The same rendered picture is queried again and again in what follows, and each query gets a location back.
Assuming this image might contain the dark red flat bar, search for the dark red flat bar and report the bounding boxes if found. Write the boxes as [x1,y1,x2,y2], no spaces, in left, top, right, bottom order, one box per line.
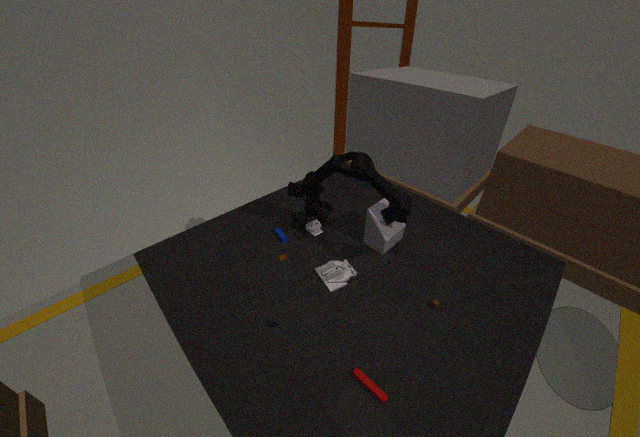
[352,367,388,404]

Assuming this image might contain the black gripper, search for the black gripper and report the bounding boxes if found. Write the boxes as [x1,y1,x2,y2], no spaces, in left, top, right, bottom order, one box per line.
[292,199,333,232]

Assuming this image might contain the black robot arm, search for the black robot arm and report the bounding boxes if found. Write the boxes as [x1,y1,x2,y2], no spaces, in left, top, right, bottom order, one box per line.
[288,151,412,225]

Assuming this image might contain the blue rectangular block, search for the blue rectangular block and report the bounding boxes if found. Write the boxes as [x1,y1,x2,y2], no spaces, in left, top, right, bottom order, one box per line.
[274,227,287,244]

